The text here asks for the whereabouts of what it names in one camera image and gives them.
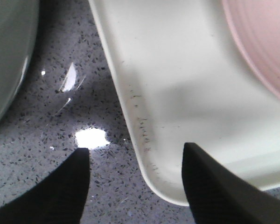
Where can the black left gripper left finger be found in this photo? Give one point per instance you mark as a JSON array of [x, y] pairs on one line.
[[58, 199]]

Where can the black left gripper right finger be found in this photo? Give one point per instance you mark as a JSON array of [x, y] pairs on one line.
[[217, 196]]

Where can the cream bear serving tray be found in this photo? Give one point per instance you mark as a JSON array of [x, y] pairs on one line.
[[180, 78]]

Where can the pink round plate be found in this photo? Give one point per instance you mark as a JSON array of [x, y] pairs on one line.
[[255, 28]]

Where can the green electric cooking pot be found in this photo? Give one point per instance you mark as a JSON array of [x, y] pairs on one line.
[[18, 28]]

